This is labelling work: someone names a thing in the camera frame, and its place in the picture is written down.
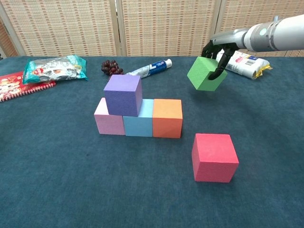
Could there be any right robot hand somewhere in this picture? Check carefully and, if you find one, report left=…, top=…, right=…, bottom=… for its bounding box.
left=201, top=28, right=249, bottom=81

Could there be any green foam cube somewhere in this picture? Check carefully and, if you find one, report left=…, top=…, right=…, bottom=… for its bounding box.
left=187, top=56, right=228, bottom=92

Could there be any orange foam cube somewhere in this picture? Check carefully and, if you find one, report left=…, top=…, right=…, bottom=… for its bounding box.
left=152, top=99, right=183, bottom=139

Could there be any red foam cube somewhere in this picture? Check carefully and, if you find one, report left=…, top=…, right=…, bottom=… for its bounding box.
left=191, top=133, right=239, bottom=183

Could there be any purple foam cube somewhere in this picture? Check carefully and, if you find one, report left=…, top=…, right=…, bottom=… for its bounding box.
left=103, top=74, right=143, bottom=117

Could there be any light blue foam cube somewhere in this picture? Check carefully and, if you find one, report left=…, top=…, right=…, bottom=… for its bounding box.
left=123, top=98, right=154, bottom=137

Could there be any pink foam cube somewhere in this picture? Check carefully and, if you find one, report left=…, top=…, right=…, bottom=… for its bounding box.
left=94, top=97, right=126, bottom=136

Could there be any white yellow snack bag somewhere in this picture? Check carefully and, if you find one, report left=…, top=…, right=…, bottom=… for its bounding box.
left=218, top=48, right=273, bottom=80

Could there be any woven folding screen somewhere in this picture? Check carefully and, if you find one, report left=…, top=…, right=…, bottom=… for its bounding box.
left=0, top=0, right=304, bottom=57

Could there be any blue white toothpaste tube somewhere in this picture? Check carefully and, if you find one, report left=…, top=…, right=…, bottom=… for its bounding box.
left=125, top=58, right=173, bottom=79

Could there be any dark red grape bunch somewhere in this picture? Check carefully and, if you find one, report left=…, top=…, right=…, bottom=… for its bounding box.
left=101, top=59, right=125, bottom=76

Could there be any teal snack bag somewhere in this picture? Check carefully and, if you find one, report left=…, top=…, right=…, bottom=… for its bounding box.
left=22, top=54, right=89, bottom=85

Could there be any teal felt table cover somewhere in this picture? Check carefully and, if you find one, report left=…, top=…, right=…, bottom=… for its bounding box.
left=0, top=56, right=304, bottom=228

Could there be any red snack packet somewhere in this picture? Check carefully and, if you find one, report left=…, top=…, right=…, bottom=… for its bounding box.
left=0, top=71, right=57, bottom=103

